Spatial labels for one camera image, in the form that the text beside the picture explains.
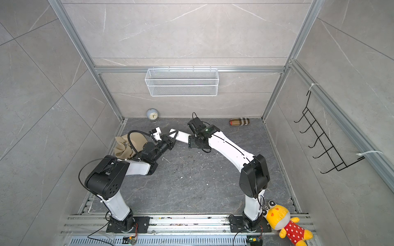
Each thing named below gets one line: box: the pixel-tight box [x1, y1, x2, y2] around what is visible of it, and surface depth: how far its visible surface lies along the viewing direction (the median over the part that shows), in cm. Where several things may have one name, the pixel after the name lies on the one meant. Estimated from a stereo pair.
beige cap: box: [113, 132, 148, 160], surface depth 100 cm
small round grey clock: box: [146, 107, 160, 124], surface depth 117 cm
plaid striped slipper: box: [228, 117, 250, 127], surface depth 117 cm
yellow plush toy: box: [261, 199, 314, 246], surface depth 70 cm
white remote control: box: [168, 128, 192, 144], surface depth 85 cm
